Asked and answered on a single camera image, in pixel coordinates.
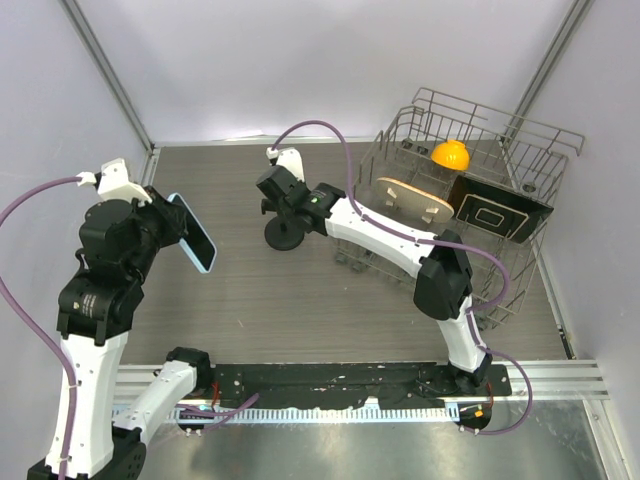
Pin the grey wire dish rack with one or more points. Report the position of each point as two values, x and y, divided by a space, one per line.
500 172

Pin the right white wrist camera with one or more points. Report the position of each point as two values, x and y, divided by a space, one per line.
288 158

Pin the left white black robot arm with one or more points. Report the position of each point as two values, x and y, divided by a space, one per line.
120 240

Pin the white slotted cable duct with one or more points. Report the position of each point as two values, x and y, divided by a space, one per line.
369 413

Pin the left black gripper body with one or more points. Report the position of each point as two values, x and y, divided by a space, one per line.
146 219

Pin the black phone stand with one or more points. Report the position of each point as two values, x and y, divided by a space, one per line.
282 235

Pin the aluminium frame rail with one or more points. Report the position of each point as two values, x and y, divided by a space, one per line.
550 380

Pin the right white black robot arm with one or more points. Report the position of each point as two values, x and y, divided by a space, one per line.
442 275

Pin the orange bowl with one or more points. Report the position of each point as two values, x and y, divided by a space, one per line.
451 154

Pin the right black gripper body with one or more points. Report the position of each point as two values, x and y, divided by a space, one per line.
287 212

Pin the oval wooden board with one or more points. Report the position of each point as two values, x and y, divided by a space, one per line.
414 201

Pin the black square plate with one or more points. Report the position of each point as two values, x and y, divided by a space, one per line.
497 210

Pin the phone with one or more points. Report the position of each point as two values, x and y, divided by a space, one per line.
197 243

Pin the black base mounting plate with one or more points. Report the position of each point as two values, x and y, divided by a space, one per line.
338 386

